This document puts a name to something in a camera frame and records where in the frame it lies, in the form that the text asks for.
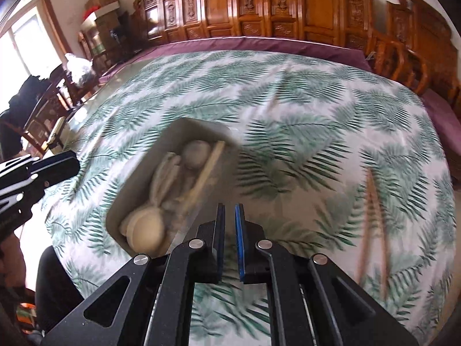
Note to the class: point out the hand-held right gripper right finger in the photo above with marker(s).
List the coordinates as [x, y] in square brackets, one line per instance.
[240, 245]

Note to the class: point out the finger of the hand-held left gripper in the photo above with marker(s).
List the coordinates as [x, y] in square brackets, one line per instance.
[57, 167]

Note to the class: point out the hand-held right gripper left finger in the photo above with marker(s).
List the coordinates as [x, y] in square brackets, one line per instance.
[217, 245]

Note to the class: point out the wooden chopstick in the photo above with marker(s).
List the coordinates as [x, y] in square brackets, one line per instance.
[213, 167]
[364, 223]
[205, 178]
[378, 238]

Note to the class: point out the grey utensil tray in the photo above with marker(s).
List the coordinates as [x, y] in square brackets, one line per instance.
[144, 173]

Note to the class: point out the person's left forearm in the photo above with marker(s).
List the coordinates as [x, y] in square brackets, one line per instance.
[10, 259]

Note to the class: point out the wooden chair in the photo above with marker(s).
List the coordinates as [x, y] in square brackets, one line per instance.
[46, 115]

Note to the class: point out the dark clothing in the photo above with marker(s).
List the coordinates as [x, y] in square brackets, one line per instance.
[18, 115]

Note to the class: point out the clear plastic bag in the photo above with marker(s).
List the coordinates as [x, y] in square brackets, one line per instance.
[79, 68]

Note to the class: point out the person's black pants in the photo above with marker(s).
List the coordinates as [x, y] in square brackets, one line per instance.
[57, 288]

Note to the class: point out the window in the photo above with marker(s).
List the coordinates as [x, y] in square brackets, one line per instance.
[25, 50]

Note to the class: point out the wooden glass cabinet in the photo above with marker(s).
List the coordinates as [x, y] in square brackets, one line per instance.
[92, 50]

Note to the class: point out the leaf-print tablecloth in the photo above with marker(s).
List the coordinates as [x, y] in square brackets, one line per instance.
[288, 115]

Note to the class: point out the long purple seat cushion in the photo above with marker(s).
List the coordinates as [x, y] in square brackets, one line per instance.
[234, 45]

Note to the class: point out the short purple seat cushion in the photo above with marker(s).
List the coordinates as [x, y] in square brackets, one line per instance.
[443, 122]

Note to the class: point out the long carved wooden sofa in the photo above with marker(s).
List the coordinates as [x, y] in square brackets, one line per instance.
[288, 3]

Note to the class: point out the short carved wooden sofa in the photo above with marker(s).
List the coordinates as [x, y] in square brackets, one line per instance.
[425, 25]

